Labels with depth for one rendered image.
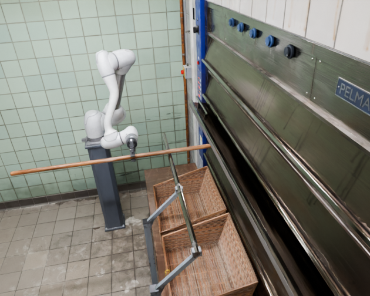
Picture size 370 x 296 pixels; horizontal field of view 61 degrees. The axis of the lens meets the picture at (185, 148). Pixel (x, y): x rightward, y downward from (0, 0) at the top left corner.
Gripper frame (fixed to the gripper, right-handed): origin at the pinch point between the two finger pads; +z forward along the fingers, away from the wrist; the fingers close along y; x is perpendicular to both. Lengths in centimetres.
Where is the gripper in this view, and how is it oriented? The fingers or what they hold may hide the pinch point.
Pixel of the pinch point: (133, 156)
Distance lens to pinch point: 219.5
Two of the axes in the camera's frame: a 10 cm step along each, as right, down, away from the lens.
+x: -9.8, 1.3, -1.3
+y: 0.5, 8.6, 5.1
